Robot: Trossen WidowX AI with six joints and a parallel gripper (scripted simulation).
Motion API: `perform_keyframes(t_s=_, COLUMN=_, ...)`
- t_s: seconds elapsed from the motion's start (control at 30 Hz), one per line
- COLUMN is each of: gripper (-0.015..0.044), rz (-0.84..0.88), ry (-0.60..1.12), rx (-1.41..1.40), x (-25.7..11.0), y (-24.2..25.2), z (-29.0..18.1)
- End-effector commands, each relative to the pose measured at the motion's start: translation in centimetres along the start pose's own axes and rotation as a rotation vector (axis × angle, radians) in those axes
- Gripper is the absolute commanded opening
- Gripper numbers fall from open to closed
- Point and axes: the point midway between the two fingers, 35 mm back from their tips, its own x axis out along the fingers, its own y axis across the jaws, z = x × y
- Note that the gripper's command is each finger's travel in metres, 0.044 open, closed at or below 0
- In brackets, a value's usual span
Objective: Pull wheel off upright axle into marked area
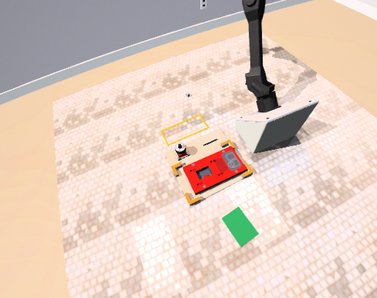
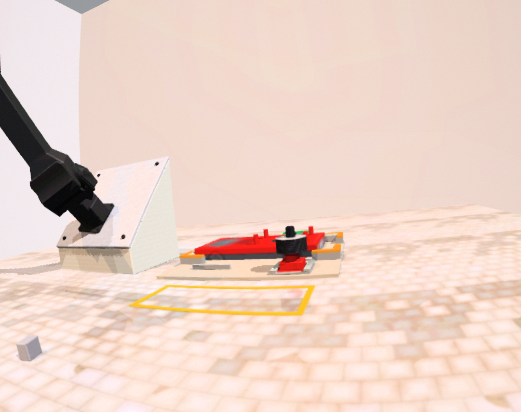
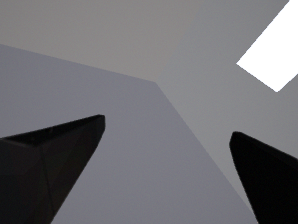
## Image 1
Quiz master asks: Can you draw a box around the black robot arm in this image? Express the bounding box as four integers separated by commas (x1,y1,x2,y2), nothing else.
242,0,281,113

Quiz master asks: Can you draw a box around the black wheel with grey hub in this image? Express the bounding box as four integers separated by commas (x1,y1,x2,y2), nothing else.
174,142,186,154

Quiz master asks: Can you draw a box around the green rectangle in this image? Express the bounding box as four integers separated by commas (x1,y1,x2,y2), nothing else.
221,206,259,247

